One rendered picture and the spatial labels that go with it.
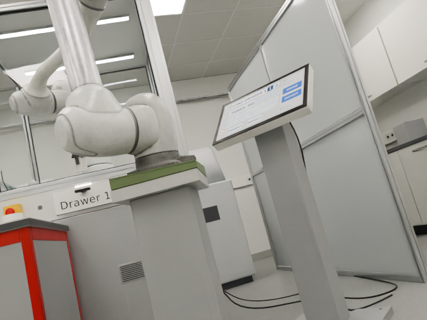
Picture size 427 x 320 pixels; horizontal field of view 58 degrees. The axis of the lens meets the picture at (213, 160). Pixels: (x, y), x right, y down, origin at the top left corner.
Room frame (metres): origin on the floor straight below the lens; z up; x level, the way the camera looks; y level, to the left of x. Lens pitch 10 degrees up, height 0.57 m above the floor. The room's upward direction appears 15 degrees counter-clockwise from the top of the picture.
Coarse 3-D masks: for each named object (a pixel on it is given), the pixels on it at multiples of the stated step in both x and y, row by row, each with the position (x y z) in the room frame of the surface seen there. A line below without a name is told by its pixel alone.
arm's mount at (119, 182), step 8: (192, 160) 1.15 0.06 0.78; (160, 168) 1.15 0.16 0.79; (168, 168) 1.15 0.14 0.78; (176, 168) 1.15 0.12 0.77; (184, 168) 1.15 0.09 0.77; (192, 168) 1.15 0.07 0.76; (200, 168) 1.25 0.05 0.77; (128, 176) 1.16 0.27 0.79; (136, 176) 1.16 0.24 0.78; (144, 176) 1.16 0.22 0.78; (152, 176) 1.16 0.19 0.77; (160, 176) 1.15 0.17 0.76; (112, 184) 1.16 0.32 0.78; (120, 184) 1.16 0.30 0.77; (128, 184) 1.16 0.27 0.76
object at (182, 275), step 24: (120, 192) 1.16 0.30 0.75; (144, 192) 1.16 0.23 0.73; (168, 192) 1.20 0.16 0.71; (192, 192) 1.22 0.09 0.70; (144, 216) 1.20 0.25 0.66; (168, 216) 1.20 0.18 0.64; (192, 216) 1.19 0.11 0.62; (144, 240) 1.20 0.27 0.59; (168, 240) 1.20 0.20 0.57; (192, 240) 1.20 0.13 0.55; (144, 264) 1.20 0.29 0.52; (168, 264) 1.20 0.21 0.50; (192, 264) 1.20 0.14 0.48; (168, 288) 1.20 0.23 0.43; (192, 288) 1.20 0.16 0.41; (216, 288) 1.23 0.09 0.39; (168, 312) 1.20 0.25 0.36; (192, 312) 1.20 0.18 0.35; (216, 312) 1.19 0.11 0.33
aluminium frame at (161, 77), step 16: (144, 0) 1.96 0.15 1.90; (144, 16) 1.96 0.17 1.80; (144, 32) 1.95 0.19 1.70; (160, 48) 1.96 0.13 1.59; (160, 64) 1.96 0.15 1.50; (160, 80) 1.96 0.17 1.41; (160, 96) 1.95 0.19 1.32; (176, 112) 1.96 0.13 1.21; (176, 128) 1.96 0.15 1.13; (80, 176) 1.86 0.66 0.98; (96, 176) 1.88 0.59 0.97; (112, 176) 1.89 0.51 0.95; (0, 192) 1.79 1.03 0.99; (16, 192) 1.80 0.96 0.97; (32, 192) 1.81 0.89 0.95
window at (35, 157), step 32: (128, 0) 1.96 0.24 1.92; (0, 32) 1.83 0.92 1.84; (32, 32) 1.86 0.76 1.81; (96, 32) 1.92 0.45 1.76; (128, 32) 1.95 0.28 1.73; (0, 64) 1.82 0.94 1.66; (32, 64) 1.85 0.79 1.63; (128, 64) 1.95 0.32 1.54; (0, 96) 1.82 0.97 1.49; (128, 96) 1.94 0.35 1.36; (0, 128) 1.81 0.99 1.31; (32, 128) 1.84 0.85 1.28; (0, 160) 1.81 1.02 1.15; (32, 160) 1.84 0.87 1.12; (64, 160) 1.87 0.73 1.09; (96, 160) 1.89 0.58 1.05; (128, 160) 1.92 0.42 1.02
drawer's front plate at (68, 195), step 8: (96, 184) 1.86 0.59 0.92; (104, 184) 1.86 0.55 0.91; (56, 192) 1.82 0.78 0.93; (64, 192) 1.83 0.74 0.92; (72, 192) 1.83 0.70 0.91; (80, 192) 1.84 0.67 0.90; (88, 192) 1.85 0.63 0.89; (96, 192) 1.85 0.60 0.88; (104, 192) 1.86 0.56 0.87; (56, 200) 1.82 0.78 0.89; (64, 200) 1.83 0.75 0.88; (72, 200) 1.83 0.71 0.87; (80, 200) 1.84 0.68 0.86; (88, 200) 1.85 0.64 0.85; (96, 200) 1.85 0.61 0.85; (104, 200) 1.86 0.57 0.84; (56, 208) 1.82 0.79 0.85; (72, 208) 1.83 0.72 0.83; (80, 208) 1.84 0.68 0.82
